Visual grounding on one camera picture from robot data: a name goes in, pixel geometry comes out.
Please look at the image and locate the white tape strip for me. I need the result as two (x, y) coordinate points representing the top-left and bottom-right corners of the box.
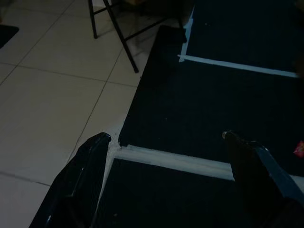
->
(96, 129), (304, 205)
(177, 4), (300, 78)

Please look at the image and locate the red trash wrapper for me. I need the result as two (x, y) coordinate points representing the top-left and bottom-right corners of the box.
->
(293, 140), (304, 158)

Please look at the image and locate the black metal stool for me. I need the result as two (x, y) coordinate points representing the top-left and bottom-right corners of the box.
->
(88, 0), (186, 74)

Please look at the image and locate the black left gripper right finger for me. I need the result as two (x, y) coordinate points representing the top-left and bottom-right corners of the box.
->
(221, 130), (304, 228)

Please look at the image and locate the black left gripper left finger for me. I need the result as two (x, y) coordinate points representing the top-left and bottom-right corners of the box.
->
(29, 132), (112, 228)

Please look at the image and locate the small black floor mat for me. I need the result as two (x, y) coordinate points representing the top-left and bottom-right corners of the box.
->
(0, 24), (20, 50)

